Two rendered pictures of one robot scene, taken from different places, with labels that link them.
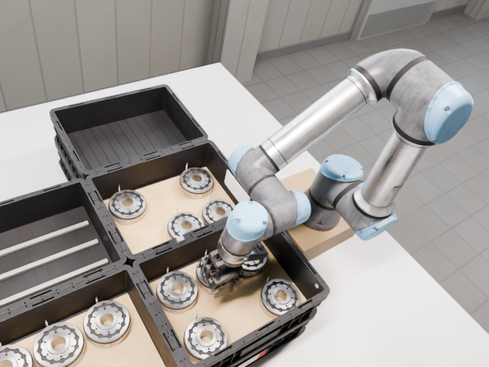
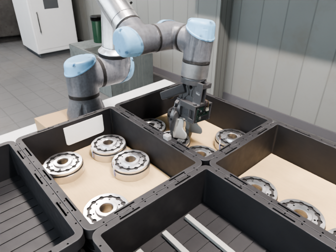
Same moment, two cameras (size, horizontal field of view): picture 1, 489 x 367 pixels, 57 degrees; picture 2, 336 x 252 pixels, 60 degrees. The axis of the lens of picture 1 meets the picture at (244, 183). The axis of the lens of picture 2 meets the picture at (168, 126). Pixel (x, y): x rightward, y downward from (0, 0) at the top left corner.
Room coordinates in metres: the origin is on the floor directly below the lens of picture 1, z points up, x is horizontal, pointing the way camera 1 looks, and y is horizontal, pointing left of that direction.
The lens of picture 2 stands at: (0.61, 0.75, 1.34)
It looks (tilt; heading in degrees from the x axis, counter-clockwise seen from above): 30 degrees down; 273
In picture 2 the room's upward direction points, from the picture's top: straight up
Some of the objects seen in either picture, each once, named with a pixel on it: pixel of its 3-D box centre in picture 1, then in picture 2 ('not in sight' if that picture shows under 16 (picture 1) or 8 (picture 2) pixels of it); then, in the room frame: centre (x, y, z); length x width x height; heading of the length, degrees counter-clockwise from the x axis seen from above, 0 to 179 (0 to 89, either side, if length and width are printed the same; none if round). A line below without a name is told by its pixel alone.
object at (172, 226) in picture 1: (186, 226); (130, 161); (0.74, 0.13, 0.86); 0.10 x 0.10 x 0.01
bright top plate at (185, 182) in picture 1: (196, 179); (63, 163); (0.92, 0.14, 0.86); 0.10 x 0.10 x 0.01
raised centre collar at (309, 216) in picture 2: (58, 344); (300, 214); (0.35, 0.30, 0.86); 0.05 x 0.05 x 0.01
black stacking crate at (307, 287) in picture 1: (229, 290); (189, 129); (0.58, -0.03, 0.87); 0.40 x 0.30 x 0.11; 134
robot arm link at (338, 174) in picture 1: (338, 180); (83, 74); (0.98, -0.27, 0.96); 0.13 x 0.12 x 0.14; 43
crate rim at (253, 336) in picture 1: (233, 279); (189, 115); (0.58, -0.03, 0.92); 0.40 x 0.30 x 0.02; 134
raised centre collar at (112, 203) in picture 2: (127, 202); (106, 208); (0.77, 0.30, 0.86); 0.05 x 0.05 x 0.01
